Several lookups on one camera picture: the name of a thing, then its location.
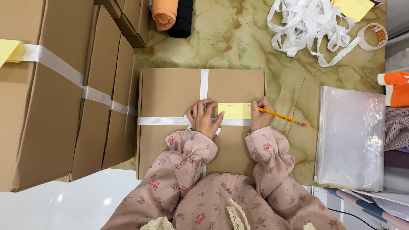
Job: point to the pile of small cardboard boxes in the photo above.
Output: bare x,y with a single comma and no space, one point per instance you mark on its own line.
131,19

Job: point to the person's pink floral dress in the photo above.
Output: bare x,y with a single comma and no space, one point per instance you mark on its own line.
217,204

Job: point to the person's right hand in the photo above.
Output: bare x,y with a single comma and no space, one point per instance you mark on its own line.
260,118

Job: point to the blank yellow sticky note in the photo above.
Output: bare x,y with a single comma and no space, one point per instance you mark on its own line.
9,49

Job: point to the white ribbon around box stack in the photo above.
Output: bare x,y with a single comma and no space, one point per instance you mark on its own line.
57,65

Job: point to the orange and white garment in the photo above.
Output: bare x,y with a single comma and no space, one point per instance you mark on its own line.
397,89

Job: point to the stack of clear plastic bags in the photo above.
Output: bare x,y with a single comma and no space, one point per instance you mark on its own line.
350,137

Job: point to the loose pile of white ribbon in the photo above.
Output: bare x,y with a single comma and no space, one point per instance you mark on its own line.
303,28

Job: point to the yellow sticky note pad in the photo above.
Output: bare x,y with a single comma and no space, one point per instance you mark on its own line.
353,8

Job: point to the black rolled cloth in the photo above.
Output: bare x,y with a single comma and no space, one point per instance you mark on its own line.
182,22

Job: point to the yellow sticky note with writing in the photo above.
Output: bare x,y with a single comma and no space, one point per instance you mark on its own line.
235,111

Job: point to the checkered folded cloth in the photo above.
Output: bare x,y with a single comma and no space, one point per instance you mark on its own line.
397,127

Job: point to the clear adhesive tape roll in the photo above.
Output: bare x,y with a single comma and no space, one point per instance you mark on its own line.
380,35

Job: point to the large cardboard box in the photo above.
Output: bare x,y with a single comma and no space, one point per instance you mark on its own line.
38,111

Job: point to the person's left hand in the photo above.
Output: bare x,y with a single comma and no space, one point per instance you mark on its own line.
203,123

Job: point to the yellow pencil with pink eraser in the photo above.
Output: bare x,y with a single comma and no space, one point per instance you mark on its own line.
281,117

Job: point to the white ribbon around flat box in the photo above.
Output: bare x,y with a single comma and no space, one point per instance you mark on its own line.
204,83

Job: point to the orange rolled cloth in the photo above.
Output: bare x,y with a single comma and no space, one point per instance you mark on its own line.
164,14

